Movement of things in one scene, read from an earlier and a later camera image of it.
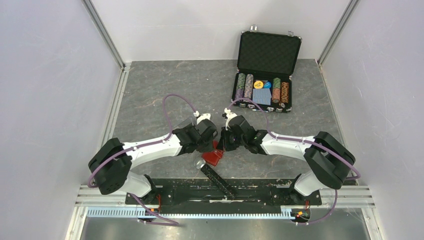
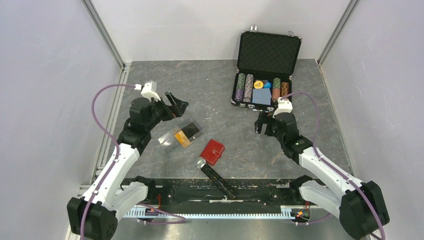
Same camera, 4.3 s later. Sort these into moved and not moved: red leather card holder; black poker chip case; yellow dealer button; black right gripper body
Moved: black right gripper body
Not moved: black poker chip case; red leather card holder; yellow dealer button
